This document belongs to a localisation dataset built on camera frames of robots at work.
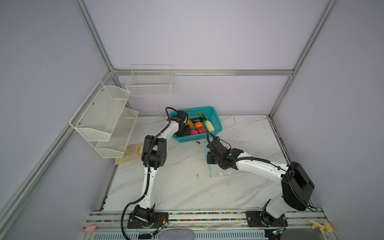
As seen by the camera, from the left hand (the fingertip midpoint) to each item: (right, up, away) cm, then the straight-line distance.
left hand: (185, 132), depth 105 cm
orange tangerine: (+10, +6, +5) cm, 13 cm away
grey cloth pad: (-1, -47, -37) cm, 60 cm away
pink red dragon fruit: (+6, 0, -3) cm, 7 cm away
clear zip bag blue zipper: (+13, -11, -28) cm, 33 cm away
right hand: (+15, -14, -19) cm, 28 cm away
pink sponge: (-43, -46, -35) cm, 72 cm away
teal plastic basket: (+13, +8, +9) cm, 18 cm away
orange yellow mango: (+3, +7, +4) cm, 9 cm away
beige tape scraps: (+71, -45, -35) cm, 91 cm away
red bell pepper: (+11, +2, -1) cm, 12 cm away
